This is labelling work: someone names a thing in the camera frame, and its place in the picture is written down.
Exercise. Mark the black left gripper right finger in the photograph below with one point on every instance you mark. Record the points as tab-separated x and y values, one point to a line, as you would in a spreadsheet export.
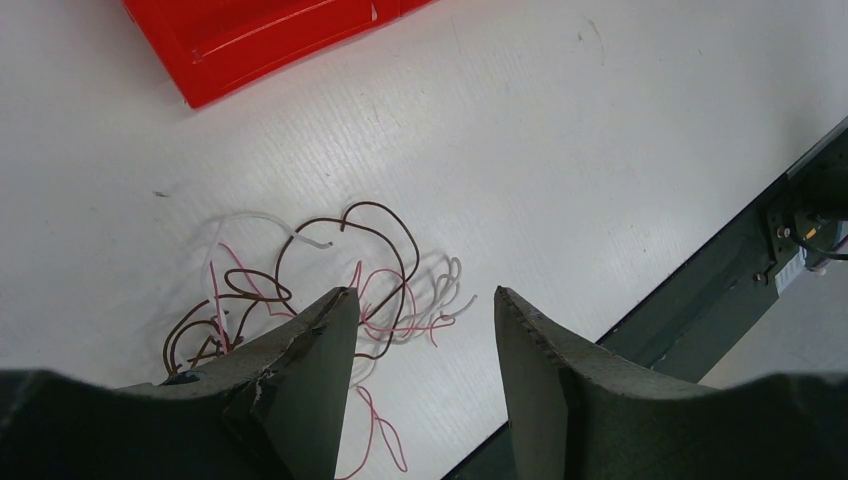
578	411

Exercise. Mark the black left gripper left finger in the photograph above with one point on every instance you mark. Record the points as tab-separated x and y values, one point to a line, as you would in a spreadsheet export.
271	409

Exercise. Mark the red bin far left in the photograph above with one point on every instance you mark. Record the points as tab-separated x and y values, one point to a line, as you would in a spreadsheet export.
212	48

